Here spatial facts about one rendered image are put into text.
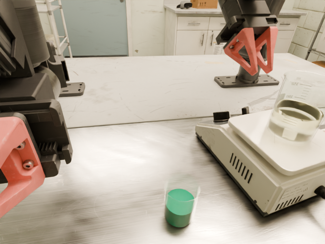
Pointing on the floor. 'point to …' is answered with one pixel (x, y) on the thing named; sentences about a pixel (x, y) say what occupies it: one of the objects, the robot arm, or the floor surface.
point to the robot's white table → (166, 88)
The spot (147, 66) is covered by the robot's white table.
